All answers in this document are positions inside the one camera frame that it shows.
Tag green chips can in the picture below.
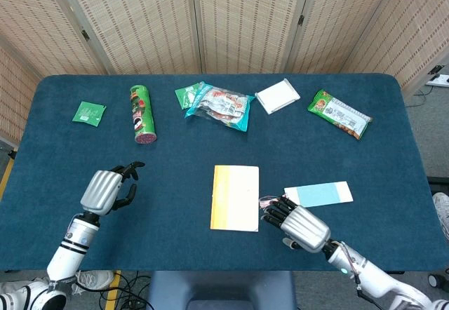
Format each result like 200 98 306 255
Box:
129 84 157 146

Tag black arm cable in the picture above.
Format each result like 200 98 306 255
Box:
352 274 383 310

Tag teal clear snack bag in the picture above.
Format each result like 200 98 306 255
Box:
185 81 256 133

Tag small green sachet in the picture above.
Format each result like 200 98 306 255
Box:
72 100 107 127
174 83 200 110

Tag green peanut snack packet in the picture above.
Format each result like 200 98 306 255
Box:
307 89 373 140

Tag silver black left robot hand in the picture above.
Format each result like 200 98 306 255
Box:
79 161 146 217

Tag white plastic box lid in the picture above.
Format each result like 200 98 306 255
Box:
254 78 301 115

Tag white lined notebook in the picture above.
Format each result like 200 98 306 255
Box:
209 164 260 233

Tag white power strip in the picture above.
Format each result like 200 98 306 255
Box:
425 74 449 87

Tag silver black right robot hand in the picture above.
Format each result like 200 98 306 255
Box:
259 196 332 254

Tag dark blue table surface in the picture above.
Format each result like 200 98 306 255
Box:
0 74 439 272

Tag light blue tasselled bookmark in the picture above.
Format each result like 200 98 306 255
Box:
258 180 354 208

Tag woven folding screen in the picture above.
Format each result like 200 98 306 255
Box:
0 0 449 146

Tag black floor cables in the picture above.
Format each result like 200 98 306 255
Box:
69 271 152 310

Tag white sneaker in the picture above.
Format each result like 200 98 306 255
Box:
73 269 116 292
431 191 449 241

